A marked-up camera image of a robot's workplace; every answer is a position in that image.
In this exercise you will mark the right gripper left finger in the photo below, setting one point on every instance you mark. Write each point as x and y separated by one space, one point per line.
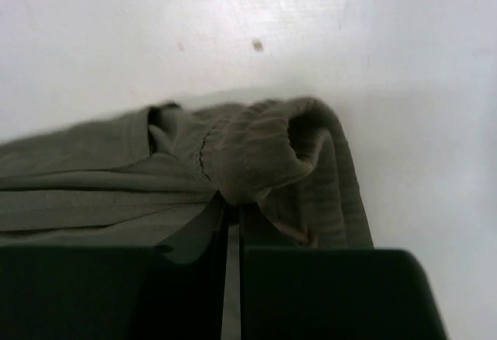
172 290

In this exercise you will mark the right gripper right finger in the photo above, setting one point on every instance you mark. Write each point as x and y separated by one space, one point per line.
291 292

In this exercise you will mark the olive green shorts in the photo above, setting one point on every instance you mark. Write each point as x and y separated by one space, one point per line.
138 178

